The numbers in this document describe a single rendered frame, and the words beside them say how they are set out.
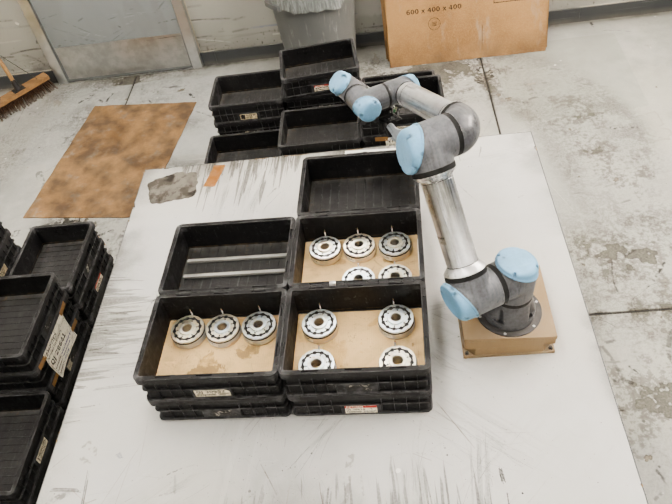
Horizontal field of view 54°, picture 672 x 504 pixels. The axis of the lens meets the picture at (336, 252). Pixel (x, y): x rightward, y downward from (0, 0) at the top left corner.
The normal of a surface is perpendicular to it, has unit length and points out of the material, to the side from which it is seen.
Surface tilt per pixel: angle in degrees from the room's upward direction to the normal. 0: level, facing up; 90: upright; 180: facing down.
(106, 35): 90
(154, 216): 0
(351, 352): 0
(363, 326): 0
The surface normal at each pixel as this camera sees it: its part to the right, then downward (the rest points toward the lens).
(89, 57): -0.01, 0.73
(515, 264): 0.04, -0.69
